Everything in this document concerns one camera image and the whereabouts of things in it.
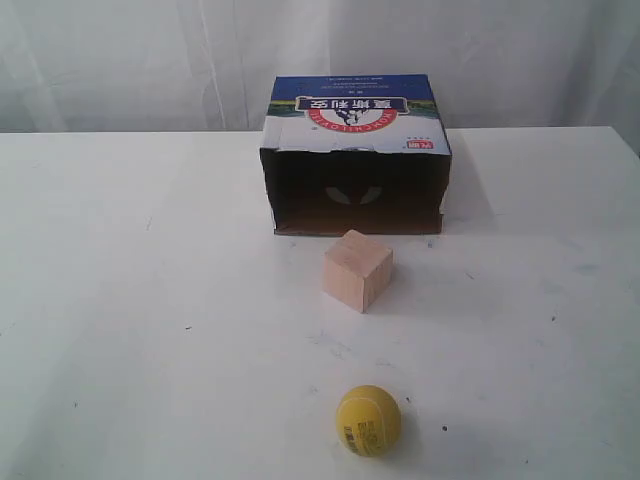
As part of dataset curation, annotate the yellow tennis ball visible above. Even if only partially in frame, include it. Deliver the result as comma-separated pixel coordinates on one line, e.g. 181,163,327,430
335,385,402,457

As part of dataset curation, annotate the light wooden cube block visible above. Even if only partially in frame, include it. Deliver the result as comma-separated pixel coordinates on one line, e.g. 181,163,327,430
323,230,394,313

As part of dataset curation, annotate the blue white cardboard box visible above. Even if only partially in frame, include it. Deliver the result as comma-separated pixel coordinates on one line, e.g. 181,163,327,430
259,74,452,236

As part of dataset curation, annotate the white backdrop curtain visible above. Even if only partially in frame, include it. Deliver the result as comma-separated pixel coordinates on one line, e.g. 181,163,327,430
1,1,639,141

